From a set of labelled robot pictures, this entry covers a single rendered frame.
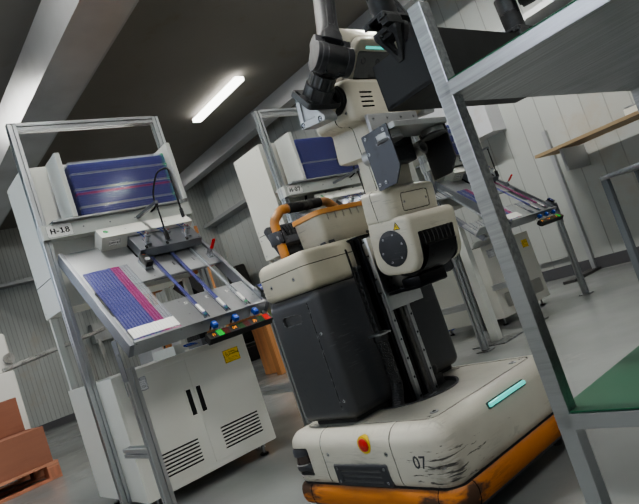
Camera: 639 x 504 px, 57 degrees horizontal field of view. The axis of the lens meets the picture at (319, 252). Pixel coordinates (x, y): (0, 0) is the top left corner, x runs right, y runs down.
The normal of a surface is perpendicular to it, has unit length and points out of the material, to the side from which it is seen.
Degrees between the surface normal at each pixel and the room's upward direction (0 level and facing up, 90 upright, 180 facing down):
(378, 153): 90
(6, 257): 90
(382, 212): 90
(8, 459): 90
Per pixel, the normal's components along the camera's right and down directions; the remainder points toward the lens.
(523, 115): -0.74, 0.21
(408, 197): 0.64, -0.13
